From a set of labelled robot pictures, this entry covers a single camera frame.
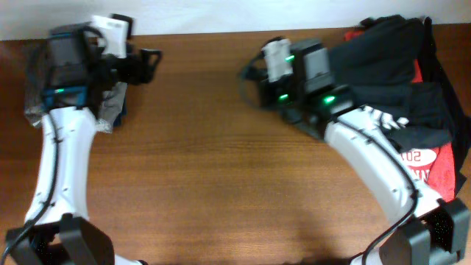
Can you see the red soccer t-shirt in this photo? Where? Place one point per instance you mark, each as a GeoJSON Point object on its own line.
{"type": "Point", "coordinates": [434, 166]}

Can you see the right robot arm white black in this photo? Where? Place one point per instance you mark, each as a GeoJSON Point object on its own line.
{"type": "Point", "coordinates": [303, 82]}

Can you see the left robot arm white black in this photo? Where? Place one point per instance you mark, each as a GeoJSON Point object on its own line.
{"type": "Point", "coordinates": [57, 229]}

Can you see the folded grey shorts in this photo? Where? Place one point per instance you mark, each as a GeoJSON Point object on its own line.
{"type": "Point", "coordinates": [110, 106]}

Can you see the dark green Nike t-shirt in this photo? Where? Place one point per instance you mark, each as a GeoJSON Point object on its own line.
{"type": "Point", "coordinates": [379, 66]}

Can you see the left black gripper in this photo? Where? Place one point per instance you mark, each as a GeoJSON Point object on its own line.
{"type": "Point", "coordinates": [146, 71]}

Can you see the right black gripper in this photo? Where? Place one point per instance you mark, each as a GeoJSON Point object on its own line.
{"type": "Point", "coordinates": [270, 99]}

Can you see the black garment under red shirt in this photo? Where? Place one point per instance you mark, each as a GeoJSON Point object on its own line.
{"type": "Point", "coordinates": [432, 71]}

